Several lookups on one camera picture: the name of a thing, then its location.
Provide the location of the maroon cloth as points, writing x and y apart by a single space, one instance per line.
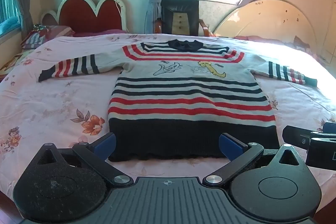
99 32

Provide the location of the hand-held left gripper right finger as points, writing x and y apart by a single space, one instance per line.
230 146

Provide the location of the red heart-shaped headboard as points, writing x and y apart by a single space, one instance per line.
89 15

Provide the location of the striped knit sweater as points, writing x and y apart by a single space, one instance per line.
189 108

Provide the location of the black leather armchair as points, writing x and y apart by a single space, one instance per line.
179 16

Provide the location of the pink pillow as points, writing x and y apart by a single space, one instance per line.
249 38

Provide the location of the small colourful bundle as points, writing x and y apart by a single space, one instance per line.
40 27

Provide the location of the bed with floral sheet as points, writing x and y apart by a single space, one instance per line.
52 108

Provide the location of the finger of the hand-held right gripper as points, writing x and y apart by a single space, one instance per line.
294 137
329 127

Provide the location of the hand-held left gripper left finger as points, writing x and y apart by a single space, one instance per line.
106 147

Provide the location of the striped pillow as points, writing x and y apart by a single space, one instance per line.
42 39

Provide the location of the cream round headboard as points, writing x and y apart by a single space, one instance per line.
267 19

